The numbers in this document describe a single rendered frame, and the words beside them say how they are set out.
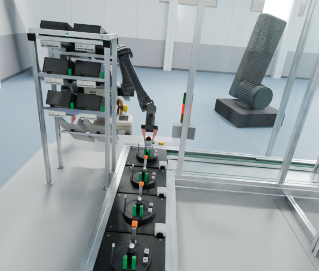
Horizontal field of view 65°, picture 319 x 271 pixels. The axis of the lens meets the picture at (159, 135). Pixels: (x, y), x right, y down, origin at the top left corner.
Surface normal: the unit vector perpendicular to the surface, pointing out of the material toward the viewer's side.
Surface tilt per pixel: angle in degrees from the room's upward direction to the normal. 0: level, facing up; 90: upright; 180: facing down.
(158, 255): 0
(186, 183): 90
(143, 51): 90
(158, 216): 0
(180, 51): 90
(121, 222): 0
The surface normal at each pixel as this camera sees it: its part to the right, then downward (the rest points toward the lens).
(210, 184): -0.04, 0.41
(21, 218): 0.08, -0.91
